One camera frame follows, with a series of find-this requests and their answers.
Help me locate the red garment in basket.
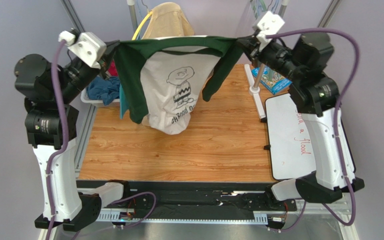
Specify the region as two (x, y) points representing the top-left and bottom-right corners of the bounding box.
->
(107, 61), (118, 77)

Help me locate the blue garment in basket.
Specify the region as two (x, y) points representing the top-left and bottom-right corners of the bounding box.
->
(86, 76), (121, 106)

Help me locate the green plastic hanger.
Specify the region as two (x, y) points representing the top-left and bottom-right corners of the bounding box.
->
(249, 0), (268, 19)

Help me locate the cream yellow t-shirt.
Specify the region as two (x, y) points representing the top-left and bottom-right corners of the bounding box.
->
(141, 2), (196, 39)

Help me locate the white clothes rack base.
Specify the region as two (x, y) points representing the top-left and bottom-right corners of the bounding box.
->
(243, 64), (267, 121)

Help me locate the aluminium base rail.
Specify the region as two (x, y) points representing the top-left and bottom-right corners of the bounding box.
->
(38, 187), (359, 240)

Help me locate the white plastic laundry basket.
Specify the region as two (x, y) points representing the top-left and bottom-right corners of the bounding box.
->
(80, 89), (120, 108)

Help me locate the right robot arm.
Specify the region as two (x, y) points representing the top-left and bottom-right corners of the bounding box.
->
(237, 28), (365, 207)

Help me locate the silver clothes rack pole right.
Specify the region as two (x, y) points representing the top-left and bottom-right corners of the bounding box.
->
(252, 0), (290, 85)

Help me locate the aluminium frame post right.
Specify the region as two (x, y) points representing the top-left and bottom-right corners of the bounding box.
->
(317, 0), (343, 28)

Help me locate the green and white t-shirt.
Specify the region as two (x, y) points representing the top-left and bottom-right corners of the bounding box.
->
(113, 36), (243, 135)

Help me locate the teal garment on hanger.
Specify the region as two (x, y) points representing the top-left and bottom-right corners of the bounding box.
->
(119, 85), (129, 119)

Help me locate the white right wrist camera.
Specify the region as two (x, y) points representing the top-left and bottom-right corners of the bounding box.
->
(252, 11), (285, 52)

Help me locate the aluminium frame post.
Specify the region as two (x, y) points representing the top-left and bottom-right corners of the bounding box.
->
(60, 0), (85, 32)
(317, 0), (343, 28)

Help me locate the yellow plastic hanger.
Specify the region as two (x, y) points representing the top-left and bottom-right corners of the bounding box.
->
(131, 11), (153, 41)

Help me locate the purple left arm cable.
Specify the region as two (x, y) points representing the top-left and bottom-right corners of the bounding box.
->
(43, 38), (157, 240)

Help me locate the blue wire hanger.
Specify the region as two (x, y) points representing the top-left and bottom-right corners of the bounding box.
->
(261, 0), (281, 13)

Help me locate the aluminium frame post left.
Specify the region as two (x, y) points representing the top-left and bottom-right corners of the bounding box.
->
(60, 0), (85, 32)

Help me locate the white dry-erase board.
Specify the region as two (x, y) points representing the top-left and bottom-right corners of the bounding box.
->
(265, 93), (357, 182)

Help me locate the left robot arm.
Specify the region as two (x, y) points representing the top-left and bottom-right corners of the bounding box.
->
(14, 29), (130, 233)

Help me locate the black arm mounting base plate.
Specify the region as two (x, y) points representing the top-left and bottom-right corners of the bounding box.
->
(114, 181), (298, 220)

